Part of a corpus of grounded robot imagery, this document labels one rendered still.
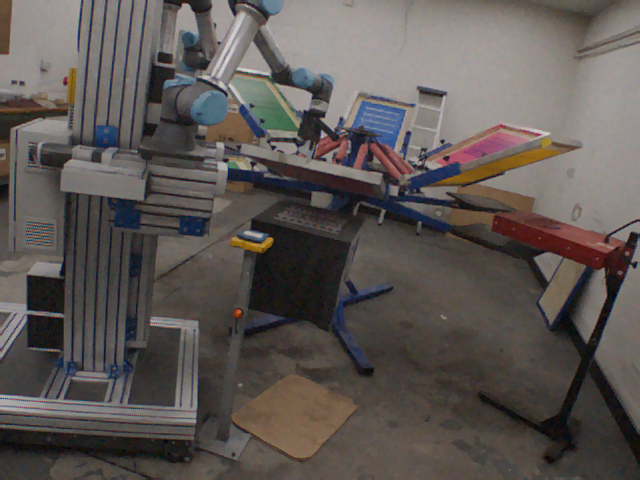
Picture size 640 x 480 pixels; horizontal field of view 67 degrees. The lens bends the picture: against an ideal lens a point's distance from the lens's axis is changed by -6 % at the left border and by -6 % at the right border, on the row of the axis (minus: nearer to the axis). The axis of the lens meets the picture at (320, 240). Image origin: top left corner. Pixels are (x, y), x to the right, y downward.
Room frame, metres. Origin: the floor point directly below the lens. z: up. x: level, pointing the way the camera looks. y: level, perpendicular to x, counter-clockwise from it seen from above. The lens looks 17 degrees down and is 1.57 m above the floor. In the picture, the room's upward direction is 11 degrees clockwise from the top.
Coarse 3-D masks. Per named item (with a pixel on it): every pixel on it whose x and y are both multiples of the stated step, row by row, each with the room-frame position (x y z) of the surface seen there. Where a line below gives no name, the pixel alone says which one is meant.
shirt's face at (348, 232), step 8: (288, 200) 2.58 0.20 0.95; (272, 208) 2.35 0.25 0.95; (280, 208) 2.38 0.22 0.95; (304, 208) 2.48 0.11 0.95; (312, 208) 2.51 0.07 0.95; (320, 208) 2.54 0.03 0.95; (256, 216) 2.16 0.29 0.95; (264, 216) 2.19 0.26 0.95; (272, 216) 2.21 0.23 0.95; (344, 216) 2.48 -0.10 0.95; (352, 216) 2.51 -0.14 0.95; (280, 224) 2.12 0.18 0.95; (288, 224) 2.14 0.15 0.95; (296, 224) 2.16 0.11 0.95; (352, 224) 2.36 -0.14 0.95; (360, 224) 2.39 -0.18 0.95; (312, 232) 2.09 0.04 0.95; (320, 232) 2.11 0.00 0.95; (328, 232) 2.14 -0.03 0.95; (344, 232) 2.19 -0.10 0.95; (352, 232) 2.22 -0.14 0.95; (344, 240) 2.07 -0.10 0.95
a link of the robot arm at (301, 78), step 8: (296, 72) 2.01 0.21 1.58; (304, 72) 1.99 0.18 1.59; (312, 72) 2.02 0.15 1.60; (288, 80) 2.06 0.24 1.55; (296, 80) 2.00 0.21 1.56; (304, 80) 1.98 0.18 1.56; (312, 80) 2.01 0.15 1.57; (320, 80) 2.05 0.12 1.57; (304, 88) 2.02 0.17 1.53; (312, 88) 2.03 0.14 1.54; (320, 88) 2.05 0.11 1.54
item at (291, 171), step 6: (264, 162) 2.25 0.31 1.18; (270, 162) 2.17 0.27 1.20; (276, 162) 2.11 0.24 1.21; (276, 168) 2.39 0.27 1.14; (282, 168) 2.30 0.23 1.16; (288, 168) 2.23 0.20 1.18; (294, 168) 2.15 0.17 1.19; (300, 168) 2.09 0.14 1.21; (288, 174) 2.62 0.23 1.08; (294, 174) 2.51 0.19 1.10; (300, 174) 2.43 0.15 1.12; (306, 174) 2.33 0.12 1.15; (312, 174) 2.25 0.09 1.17; (306, 180) 2.68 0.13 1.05; (312, 180) 2.57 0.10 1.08; (318, 180) 2.48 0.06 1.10; (330, 186) 2.73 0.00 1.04
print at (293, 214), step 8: (288, 208) 2.41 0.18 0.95; (296, 208) 2.45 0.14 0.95; (280, 216) 2.24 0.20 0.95; (288, 216) 2.27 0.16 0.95; (296, 216) 2.30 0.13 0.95; (304, 216) 2.32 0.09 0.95; (312, 216) 2.35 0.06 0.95; (320, 216) 2.38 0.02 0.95; (328, 216) 2.41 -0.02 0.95; (336, 216) 2.44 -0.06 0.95; (304, 224) 2.19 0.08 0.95; (312, 224) 2.21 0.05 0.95; (320, 224) 2.24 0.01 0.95; (328, 224) 2.27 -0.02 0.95; (336, 224) 2.30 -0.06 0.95; (344, 224) 2.33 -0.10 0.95; (336, 232) 2.16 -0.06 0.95
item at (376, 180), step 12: (252, 156) 2.08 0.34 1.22; (264, 156) 2.04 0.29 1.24; (276, 156) 2.04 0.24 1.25; (288, 156) 2.03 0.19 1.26; (312, 168) 2.01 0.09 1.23; (324, 168) 2.01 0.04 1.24; (336, 168) 2.00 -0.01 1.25; (348, 168) 2.00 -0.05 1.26; (360, 180) 1.99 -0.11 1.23; (372, 180) 1.97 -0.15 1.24; (384, 192) 2.37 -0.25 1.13
